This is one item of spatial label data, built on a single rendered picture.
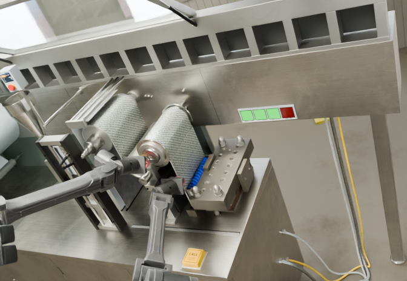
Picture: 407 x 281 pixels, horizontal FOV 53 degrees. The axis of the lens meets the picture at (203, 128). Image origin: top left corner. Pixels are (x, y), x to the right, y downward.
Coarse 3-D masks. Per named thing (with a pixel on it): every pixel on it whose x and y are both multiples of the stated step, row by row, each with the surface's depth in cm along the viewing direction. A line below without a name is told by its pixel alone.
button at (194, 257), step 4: (188, 248) 162; (192, 248) 162; (188, 252) 161; (192, 252) 160; (196, 252) 159; (200, 252) 158; (204, 252) 159; (188, 256) 159; (192, 256) 158; (196, 256) 157; (200, 256) 157; (184, 260) 158; (188, 260) 157; (192, 260) 156; (196, 260) 156; (200, 260) 157; (184, 264) 158; (188, 264) 156; (192, 264) 155; (196, 264) 154; (200, 264) 157
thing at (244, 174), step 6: (246, 162) 179; (240, 168) 176; (246, 168) 178; (240, 174) 173; (246, 174) 178; (252, 174) 184; (240, 180) 176; (246, 180) 178; (252, 180) 184; (246, 186) 177
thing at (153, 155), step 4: (148, 148) 163; (144, 152) 164; (148, 152) 163; (152, 152) 162; (156, 152) 163; (148, 156) 165; (152, 156) 164; (156, 156) 163; (152, 160) 166; (156, 160) 165
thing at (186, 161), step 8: (192, 128) 182; (192, 136) 182; (184, 144) 175; (192, 144) 181; (176, 152) 169; (184, 152) 175; (192, 152) 181; (200, 152) 188; (176, 160) 169; (184, 160) 175; (192, 160) 181; (200, 160) 188; (176, 168) 169; (184, 168) 174; (192, 168) 180; (184, 176) 174; (192, 176) 180; (184, 184) 174
